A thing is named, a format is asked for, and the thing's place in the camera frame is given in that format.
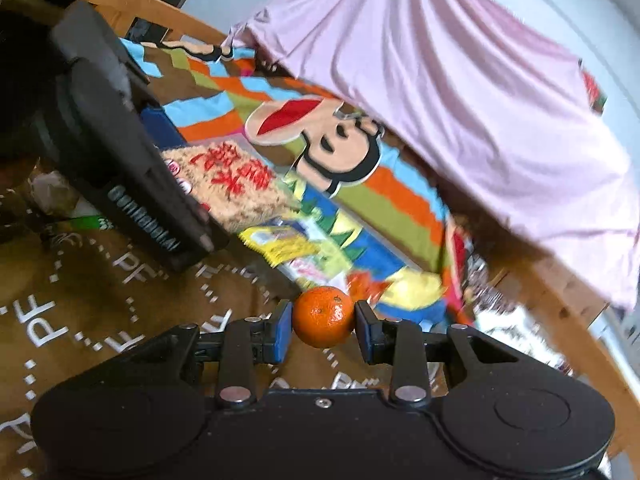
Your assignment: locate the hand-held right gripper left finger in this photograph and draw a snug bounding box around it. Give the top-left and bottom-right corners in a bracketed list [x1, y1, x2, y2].
[117, 300, 294, 408]

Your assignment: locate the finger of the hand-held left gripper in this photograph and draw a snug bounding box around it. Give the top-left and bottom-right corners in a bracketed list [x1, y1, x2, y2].
[140, 107, 187, 150]

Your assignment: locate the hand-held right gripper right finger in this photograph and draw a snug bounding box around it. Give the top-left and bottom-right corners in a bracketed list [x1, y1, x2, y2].
[354, 301, 551, 408]

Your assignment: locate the orange mandarin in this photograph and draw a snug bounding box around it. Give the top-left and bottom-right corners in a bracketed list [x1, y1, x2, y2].
[291, 285, 357, 349]

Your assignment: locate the grey metal tray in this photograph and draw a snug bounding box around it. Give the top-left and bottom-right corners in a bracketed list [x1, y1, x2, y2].
[240, 170, 453, 327]

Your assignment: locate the yellow green snack packet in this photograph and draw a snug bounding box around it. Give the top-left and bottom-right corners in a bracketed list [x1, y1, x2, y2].
[239, 217, 321, 268]

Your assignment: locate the rice cracker packet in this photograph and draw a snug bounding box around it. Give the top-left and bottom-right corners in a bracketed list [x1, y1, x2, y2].
[160, 141, 303, 235]

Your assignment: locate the dinosaur print towel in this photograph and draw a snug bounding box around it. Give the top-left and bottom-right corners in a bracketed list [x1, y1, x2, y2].
[280, 172, 451, 326]

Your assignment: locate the white red snack sachet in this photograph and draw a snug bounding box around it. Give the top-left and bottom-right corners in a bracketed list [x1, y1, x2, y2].
[290, 255, 342, 291]

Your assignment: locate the clear long bread packet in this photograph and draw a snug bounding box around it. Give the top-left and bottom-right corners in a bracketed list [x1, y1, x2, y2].
[25, 160, 81, 221]

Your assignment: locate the green stick snack packet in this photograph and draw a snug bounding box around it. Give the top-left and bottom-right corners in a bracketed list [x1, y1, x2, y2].
[70, 212, 108, 233]

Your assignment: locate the white gold floral cloth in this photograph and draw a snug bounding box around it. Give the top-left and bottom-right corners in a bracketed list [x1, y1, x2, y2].
[470, 255, 576, 376]

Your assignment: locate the brown printed blanket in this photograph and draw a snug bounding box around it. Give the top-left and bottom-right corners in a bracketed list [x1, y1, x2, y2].
[0, 35, 481, 480]

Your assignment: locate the pink bed sheet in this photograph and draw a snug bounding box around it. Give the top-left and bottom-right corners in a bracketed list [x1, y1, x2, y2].
[220, 0, 640, 311]

